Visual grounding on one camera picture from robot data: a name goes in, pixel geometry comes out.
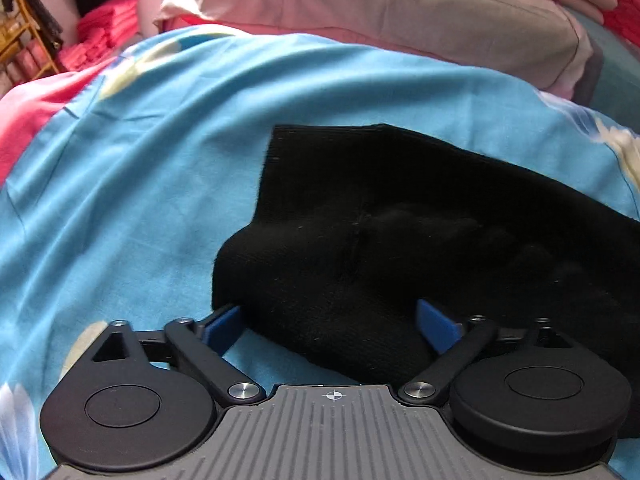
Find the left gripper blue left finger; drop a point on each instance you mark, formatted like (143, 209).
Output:
(198, 349)

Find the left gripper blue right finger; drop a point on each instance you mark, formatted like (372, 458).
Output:
(458, 345)

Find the black pants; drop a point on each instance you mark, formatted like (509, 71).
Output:
(354, 226)

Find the blue floral bed sheet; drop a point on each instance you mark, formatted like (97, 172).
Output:
(120, 184)

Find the teal folded blanket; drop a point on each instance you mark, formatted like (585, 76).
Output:
(610, 83)

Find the pink clothes pile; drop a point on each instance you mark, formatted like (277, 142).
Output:
(100, 33)

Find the grey pink pillow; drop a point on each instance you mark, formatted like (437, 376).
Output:
(534, 40)

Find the wooden shelf rack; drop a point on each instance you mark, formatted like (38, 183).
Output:
(25, 55)

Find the red folded cloth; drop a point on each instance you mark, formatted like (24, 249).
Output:
(624, 20)

